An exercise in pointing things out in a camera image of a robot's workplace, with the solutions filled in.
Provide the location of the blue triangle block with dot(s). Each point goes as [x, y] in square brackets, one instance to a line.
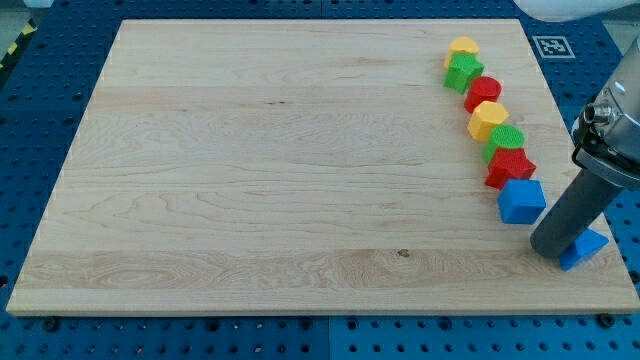
[582, 249]

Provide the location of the green cylinder block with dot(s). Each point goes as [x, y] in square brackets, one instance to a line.
[503, 136]

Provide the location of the green star block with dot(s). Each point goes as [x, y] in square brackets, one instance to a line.
[462, 70]

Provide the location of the red star block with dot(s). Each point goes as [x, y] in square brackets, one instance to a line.
[507, 164]

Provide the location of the grey cylindrical pointer tool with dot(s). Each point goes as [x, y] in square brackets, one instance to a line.
[576, 209]

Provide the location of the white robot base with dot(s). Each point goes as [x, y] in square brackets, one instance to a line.
[568, 10]

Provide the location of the white fiducial marker tag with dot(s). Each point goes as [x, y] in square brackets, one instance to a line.
[553, 47]

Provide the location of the blue cube block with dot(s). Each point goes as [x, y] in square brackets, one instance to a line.
[521, 201]

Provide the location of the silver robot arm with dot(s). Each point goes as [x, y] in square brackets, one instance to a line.
[607, 130]

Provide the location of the yellow hexagon block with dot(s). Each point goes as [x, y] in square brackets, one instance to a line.
[485, 117]

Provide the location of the red cylinder block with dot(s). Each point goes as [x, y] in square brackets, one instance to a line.
[483, 88]

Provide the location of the light wooden board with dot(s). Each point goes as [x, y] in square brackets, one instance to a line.
[302, 167]

